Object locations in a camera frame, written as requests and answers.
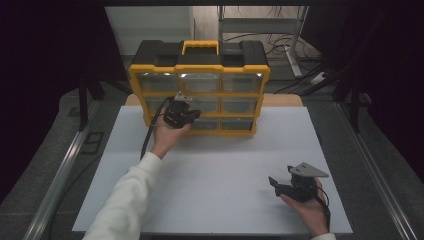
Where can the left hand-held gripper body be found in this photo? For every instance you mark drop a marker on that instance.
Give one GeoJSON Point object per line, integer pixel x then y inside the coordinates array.
{"type": "Point", "coordinates": [176, 113]}

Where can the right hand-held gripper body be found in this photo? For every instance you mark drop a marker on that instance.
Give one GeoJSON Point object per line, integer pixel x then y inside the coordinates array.
{"type": "Point", "coordinates": [302, 189]}

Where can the clear plastic drawer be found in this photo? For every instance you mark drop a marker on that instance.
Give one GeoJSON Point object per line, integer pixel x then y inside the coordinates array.
{"type": "Point", "coordinates": [210, 105]}

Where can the yellow black storage organizer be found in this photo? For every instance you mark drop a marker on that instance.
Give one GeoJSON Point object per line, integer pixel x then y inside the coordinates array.
{"type": "Point", "coordinates": [156, 50]}

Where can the person's right hand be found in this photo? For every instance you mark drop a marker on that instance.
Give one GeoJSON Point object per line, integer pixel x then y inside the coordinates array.
{"type": "Point", "coordinates": [311, 211]}

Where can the person's left hand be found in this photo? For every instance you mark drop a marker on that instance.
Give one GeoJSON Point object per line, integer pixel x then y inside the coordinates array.
{"type": "Point", "coordinates": [168, 136]}

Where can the grid of clear organizer drawers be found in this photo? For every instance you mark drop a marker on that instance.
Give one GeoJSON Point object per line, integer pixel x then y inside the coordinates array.
{"type": "Point", "coordinates": [241, 83]}

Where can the black stand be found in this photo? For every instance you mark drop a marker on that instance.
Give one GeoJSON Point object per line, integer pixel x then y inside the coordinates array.
{"type": "Point", "coordinates": [83, 106]}
{"type": "Point", "coordinates": [355, 113]}

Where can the white panel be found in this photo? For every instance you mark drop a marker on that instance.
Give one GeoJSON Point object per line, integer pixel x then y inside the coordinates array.
{"type": "Point", "coordinates": [150, 23]}

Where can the white power strip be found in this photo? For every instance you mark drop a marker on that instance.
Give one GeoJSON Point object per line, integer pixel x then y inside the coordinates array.
{"type": "Point", "coordinates": [318, 78]}

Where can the dark curtain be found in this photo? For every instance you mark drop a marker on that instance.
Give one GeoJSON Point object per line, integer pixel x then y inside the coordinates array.
{"type": "Point", "coordinates": [40, 66]}
{"type": "Point", "coordinates": [393, 66]}

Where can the aluminium rail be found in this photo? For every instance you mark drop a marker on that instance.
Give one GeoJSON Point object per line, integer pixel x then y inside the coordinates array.
{"type": "Point", "coordinates": [56, 196]}
{"type": "Point", "coordinates": [376, 173]}

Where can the black floor socket frame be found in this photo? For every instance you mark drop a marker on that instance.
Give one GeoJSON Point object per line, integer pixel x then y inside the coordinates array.
{"type": "Point", "coordinates": [93, 142]}

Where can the grey metal desk frame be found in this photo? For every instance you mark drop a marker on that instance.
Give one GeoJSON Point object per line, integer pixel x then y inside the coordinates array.
{"type": "Point", "coordinates": [260, 25]}

